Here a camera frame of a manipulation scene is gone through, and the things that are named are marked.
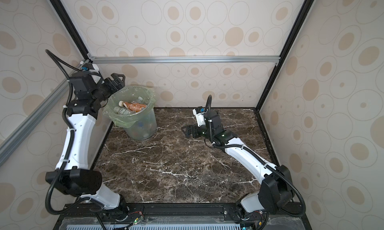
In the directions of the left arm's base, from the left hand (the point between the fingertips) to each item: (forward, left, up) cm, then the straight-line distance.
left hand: (121, 75), depth 68 cm
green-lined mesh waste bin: (-4, 0, -33) cm, 33 cm away
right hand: (-12, -31, -22) cm, 40 cm away
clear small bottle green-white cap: (-2, +8, -23) cm, 24 cm away
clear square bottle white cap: (+12, +3, -27) cm, 29 cm away
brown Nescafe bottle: (-1, +1, -20) cm, 20 cm away
